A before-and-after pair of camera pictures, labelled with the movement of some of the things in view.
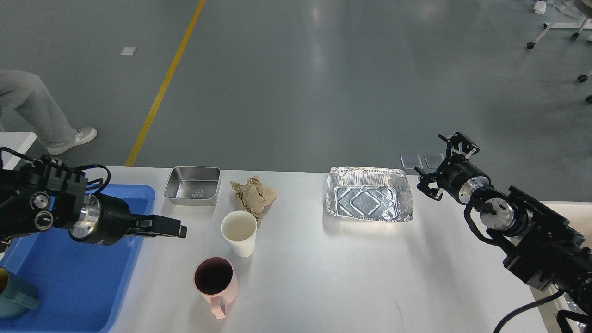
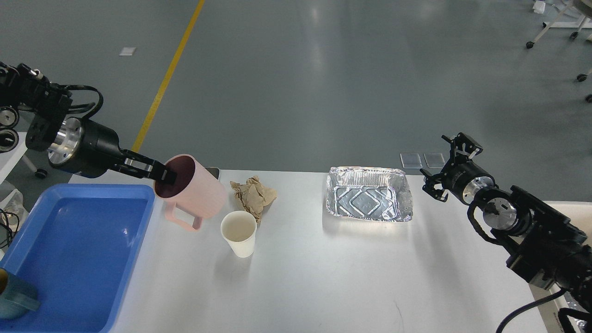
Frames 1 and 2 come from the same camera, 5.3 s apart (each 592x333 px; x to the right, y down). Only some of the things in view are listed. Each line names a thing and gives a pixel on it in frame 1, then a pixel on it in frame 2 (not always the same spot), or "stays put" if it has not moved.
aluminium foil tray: x=373 y=193 stays put
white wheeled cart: x=586 y=24 stays put
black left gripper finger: x=162 y=228 → x=162 y=175
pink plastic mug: x=215 y=278 → x=196 y=191
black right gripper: x=459 y=177 stays put
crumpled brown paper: x=253 y=196 stays put
